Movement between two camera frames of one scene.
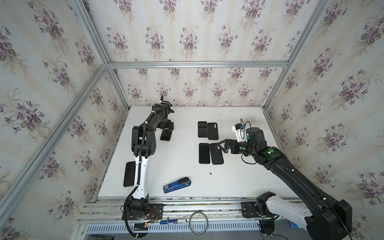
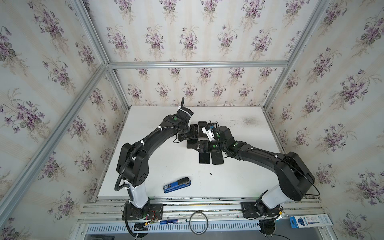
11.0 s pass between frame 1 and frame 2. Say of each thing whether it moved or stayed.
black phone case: stayed
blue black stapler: stayed
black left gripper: moved
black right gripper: moved
